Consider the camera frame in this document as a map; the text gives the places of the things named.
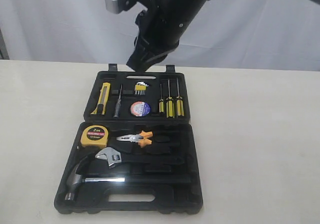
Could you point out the chrome adjustable wrench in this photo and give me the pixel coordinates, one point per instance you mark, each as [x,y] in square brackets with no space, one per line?
[114,157]

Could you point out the clear handle tester screwdriver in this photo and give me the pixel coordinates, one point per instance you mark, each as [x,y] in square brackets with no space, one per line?
[118,103]

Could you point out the black plastic tool case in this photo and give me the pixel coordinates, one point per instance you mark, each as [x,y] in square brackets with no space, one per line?
[135,150]

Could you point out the black electrical tape roll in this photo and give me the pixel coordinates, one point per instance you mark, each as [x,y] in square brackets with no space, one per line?
[140,109]

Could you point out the orange black combination pliers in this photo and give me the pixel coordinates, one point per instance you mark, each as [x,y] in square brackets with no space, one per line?
[150,139]

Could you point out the steel claw hammer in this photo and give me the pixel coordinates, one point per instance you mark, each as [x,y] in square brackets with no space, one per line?
[75,179]

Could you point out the small yellow black screwdriver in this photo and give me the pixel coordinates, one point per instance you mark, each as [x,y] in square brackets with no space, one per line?
[161,101]

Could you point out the yellow utility knife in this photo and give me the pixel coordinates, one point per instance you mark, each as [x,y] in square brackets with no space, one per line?
[102,100]

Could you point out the yellow measuring tape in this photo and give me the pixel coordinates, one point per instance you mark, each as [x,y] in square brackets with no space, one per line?
[94,136]

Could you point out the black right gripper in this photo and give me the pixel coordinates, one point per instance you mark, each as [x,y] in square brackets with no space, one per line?
[160,31]

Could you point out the yellow hex key set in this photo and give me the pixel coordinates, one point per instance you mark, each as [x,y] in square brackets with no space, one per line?
[140,88]

